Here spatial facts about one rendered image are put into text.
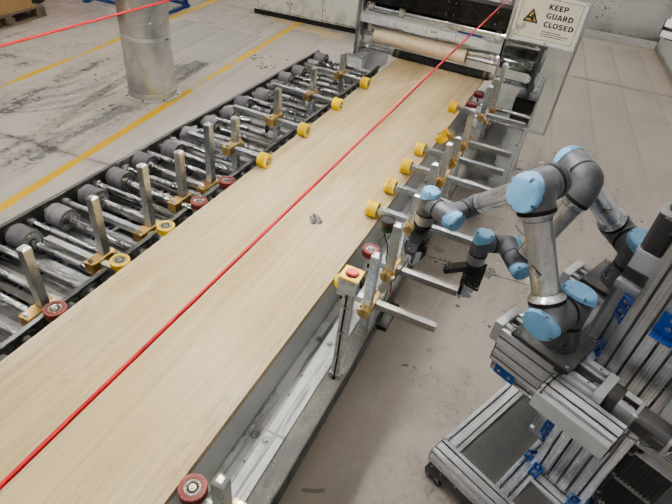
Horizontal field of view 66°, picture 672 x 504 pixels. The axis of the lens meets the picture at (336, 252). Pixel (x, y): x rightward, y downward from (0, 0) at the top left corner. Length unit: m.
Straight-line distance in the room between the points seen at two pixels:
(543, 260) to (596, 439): 0.59
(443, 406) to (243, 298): 1.39
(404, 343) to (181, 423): 1.78
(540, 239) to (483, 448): 1.26
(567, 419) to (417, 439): 1.08
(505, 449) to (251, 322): 1.36
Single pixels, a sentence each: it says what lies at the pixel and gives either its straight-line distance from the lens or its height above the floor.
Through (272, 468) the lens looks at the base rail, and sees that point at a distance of 1.86.
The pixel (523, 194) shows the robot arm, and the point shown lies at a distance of 1.62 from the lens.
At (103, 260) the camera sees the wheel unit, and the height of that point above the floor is 0.85.
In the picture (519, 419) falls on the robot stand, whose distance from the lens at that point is 2.81.
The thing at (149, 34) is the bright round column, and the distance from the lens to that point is 5.68.
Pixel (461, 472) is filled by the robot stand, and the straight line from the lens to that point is 2.52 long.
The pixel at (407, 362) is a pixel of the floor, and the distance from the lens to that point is 3.11.
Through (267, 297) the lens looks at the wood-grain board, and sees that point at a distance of 2.06.
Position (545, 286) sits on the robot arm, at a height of 1.32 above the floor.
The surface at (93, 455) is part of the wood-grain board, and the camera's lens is 1.72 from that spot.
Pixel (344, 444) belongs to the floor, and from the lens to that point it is 2.74.
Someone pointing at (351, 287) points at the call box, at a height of 1.19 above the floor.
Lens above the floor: 2.33
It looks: 39 degrees down
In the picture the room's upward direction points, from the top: 7 degrees clockwise
